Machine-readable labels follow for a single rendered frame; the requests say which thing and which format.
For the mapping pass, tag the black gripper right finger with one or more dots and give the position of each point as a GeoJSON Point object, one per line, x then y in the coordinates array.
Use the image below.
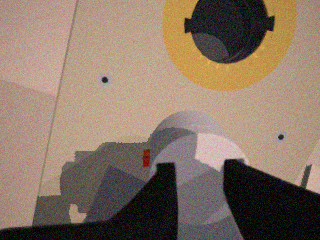
{"type": "Point", "coordinates": [266, 207]}

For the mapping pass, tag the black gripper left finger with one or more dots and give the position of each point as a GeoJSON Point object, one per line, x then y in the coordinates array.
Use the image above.
{"type": "Point", "coordinates": [151, 215]}

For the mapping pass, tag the grey cylinder with two slots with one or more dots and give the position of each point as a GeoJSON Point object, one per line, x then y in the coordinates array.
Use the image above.
{"type": "Point", "coordinates": [198, 147]}

